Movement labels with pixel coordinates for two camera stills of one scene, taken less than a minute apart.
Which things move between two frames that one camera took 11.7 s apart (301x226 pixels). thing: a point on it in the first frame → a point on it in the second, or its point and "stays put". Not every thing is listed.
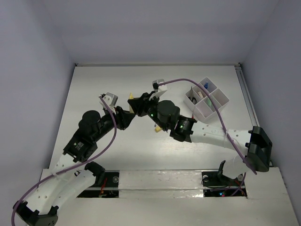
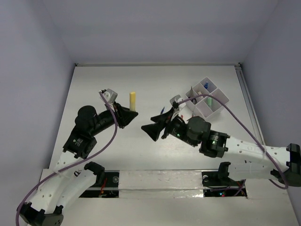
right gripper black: (140, 104) → (154, 129)
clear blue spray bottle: (206, 85) stays put
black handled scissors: (192, 99) stays put
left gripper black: (122, 117) stays put
